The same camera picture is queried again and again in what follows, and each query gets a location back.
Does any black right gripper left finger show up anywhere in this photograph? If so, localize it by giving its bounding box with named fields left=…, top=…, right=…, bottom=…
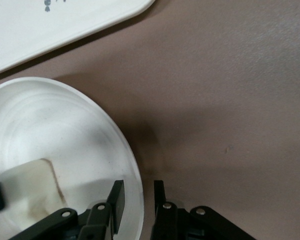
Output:
left=8, top=179, right=127, bottom=240

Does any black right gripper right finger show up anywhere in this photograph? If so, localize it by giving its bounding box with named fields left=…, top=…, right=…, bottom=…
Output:
left=152, top=179, right=256, bottom=240

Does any round cream plate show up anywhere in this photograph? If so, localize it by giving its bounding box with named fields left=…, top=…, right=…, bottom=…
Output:
left=0, top=76, right=144, bottom=240

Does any cream rabbit print tray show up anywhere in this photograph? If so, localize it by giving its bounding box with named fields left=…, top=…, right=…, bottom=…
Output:
left=0, top=0, right=157, bottom=77

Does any brown table cover mat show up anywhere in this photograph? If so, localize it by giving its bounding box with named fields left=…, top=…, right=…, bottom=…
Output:
left=0, top=0, right=300, bottom=240

